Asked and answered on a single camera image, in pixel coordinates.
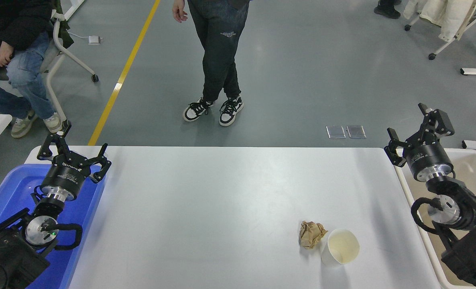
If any seated person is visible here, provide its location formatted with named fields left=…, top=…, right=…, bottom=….
left=0, top=0, right=64, bottom=139

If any large pale plastic bin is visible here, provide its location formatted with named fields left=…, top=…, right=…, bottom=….
left=395, top=149, right=476, bottom=289

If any seated person's hand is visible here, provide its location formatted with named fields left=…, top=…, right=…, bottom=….
left=0, top=42, right=14, bottom=67

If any beige coat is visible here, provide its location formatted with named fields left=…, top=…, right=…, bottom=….
left=404, top=0, right=476, bottom=43

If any white table leg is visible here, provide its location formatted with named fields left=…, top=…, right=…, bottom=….
left=61, top=0, right=85, bottom=21

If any white paper cup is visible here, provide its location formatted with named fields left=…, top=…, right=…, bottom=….
left=320, top=228, right=360, bottom=266

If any dark green jacket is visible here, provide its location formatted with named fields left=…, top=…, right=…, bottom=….
left=51, top=0, right=75, bottom=49

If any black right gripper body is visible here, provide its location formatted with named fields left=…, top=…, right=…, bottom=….
left=403, top=143, right=454, bottom=178

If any white rolling chair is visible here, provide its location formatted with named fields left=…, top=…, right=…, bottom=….
left=0, top=10, right=99, bottom=123
left=404, top=0, right=476, bottom=61

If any tan paper ball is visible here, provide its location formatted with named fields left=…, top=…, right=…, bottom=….
left=299, top=221, right=328, bottom=249

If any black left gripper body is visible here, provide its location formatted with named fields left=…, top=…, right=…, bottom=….
left=41, top=155, right=92, bottom=198

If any blue plastic tray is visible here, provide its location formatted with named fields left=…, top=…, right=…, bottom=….
left=0, top=163, right=107, bottom=289

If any person's hand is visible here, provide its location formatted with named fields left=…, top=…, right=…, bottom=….
left=172, top=0, right=188, bottom=23

